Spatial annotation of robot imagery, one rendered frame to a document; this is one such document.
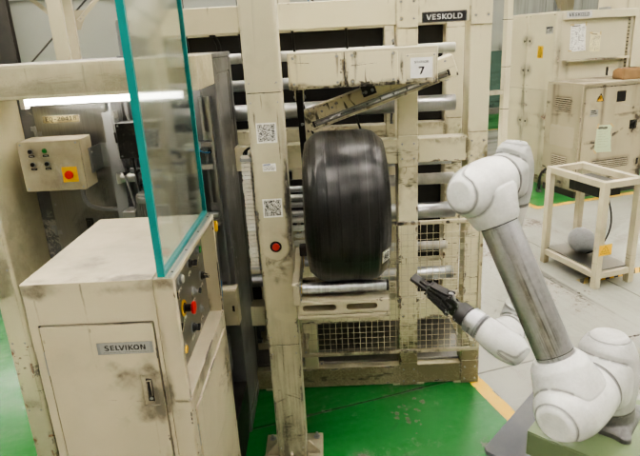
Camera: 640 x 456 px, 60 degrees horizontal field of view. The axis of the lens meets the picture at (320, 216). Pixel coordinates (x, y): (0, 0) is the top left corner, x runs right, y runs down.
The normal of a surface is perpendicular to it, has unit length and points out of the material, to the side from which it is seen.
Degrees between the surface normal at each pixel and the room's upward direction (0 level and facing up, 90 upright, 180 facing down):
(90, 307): 90
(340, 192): 65
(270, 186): 90
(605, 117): 90
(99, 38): 90
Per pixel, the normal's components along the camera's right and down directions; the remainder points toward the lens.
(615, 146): 0.29, 0.28
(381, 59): 0.00, 0.30
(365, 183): -0.03, -0.22
